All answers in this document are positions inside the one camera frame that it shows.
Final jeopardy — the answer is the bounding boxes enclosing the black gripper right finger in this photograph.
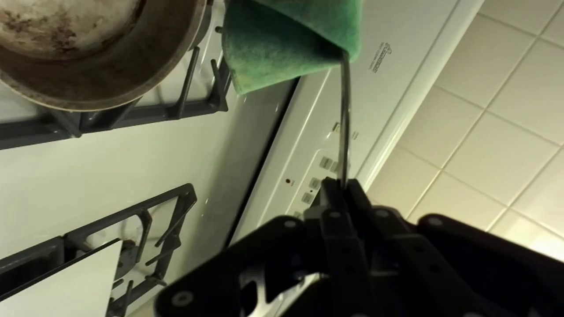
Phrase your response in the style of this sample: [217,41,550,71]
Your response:
[346,177,564,317]

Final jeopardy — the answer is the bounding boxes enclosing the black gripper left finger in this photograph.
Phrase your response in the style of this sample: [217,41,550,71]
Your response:
[155,177,377,317]

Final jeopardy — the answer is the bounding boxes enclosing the metal fork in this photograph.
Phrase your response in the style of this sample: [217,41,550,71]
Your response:
[333,54,356,184]

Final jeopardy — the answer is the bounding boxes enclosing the green cloth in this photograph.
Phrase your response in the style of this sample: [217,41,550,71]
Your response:
[221,0,367,96]

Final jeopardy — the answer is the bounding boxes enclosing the white gas stove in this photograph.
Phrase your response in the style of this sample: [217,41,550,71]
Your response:
[0,0,488,317]

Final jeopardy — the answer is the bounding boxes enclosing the white cutting board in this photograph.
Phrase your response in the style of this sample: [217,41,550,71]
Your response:
[0,239,127,317]

